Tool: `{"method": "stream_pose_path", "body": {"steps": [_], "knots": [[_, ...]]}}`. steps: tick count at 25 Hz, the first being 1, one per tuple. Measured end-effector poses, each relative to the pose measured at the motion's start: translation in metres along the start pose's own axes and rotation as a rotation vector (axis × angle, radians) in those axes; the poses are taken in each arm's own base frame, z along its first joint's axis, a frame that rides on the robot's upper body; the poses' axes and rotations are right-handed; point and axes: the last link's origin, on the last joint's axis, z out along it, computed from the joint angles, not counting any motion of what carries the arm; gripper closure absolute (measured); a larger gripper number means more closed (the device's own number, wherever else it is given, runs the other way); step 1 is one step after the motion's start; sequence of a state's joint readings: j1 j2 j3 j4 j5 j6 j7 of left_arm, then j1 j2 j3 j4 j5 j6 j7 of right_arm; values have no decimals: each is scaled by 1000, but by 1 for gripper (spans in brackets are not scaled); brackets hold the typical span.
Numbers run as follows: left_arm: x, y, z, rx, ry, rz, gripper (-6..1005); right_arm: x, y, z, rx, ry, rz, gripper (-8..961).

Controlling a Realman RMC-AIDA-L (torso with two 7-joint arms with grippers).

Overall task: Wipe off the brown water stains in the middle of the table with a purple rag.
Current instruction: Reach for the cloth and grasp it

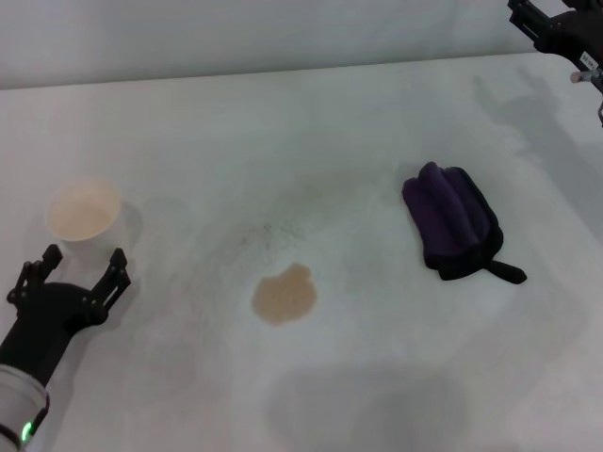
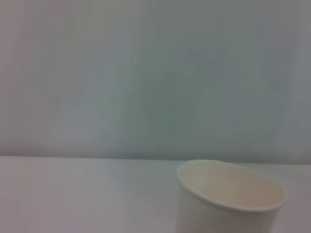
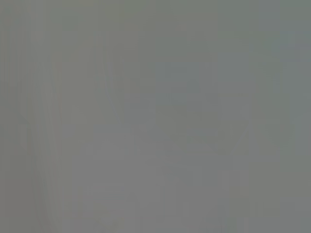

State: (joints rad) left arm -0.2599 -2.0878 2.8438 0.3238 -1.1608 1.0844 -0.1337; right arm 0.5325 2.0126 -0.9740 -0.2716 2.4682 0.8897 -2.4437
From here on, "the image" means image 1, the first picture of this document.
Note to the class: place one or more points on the brown water stain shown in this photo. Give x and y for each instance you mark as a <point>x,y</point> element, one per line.
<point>282,296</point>

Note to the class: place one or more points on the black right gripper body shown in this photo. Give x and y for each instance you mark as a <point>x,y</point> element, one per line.
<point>575,35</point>

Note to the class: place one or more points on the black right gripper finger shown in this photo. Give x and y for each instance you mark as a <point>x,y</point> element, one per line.
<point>577,4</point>
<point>525,16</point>

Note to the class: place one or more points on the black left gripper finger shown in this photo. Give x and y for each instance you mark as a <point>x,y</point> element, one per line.
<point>35,273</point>
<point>110,282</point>

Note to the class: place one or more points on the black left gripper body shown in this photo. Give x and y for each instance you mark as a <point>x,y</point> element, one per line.
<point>47,320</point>

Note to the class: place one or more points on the white paper cup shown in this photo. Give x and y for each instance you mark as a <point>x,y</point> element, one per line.
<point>82,212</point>

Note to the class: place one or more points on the purple rag with black edge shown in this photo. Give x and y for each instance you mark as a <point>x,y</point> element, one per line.
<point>447,212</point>

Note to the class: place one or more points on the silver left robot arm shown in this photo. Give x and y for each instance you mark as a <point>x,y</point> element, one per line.
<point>19,405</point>

